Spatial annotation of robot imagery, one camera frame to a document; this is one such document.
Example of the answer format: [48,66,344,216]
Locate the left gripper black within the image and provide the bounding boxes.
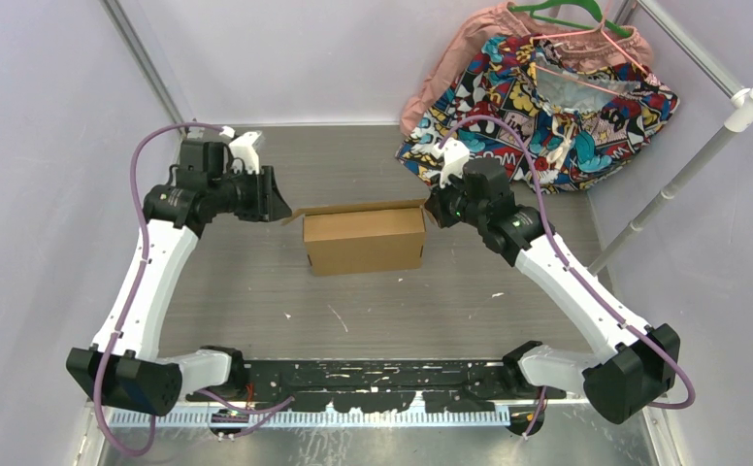
[209,164,292,223]

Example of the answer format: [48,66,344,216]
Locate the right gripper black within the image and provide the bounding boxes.
[426,167,487,230]

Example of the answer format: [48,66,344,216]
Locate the brown cardboard box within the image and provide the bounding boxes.
[281,199,426,277]

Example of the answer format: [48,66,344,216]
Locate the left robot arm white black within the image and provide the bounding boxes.
[66,131,292,416]

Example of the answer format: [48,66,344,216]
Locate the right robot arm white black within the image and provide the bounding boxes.
[425,158,680,424]

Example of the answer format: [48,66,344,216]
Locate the colourful comic print shorts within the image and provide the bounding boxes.
[395,35,679,193]

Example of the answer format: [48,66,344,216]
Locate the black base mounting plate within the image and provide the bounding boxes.
[210,359,540,414]

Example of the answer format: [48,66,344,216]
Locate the pink garment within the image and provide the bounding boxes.
[399,2,628,137]

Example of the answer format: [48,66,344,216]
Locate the green plastic hanger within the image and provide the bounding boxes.
[507,0,631,38]

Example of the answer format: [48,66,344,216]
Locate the white grey clothes rack stand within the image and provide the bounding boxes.
[588,87,753,276]

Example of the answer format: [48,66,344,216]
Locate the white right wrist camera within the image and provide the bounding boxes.
[433,138,471,188]

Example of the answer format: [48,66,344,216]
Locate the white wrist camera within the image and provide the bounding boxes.
[219,126,264,175]
[433,138,471,188]

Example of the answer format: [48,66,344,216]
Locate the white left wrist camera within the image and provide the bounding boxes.
[219,126,264,175]

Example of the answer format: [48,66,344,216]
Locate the pink wire hanger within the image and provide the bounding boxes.
[516,14,654,107]

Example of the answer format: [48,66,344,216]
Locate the aluminium corner post left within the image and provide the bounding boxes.
[99,0,196,123]

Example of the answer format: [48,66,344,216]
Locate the aluminium corner post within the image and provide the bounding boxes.
[614,0,747,98]
[99,0,196,123]

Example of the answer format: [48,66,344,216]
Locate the aluminium corner post right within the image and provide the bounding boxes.
[614,0,747,98]

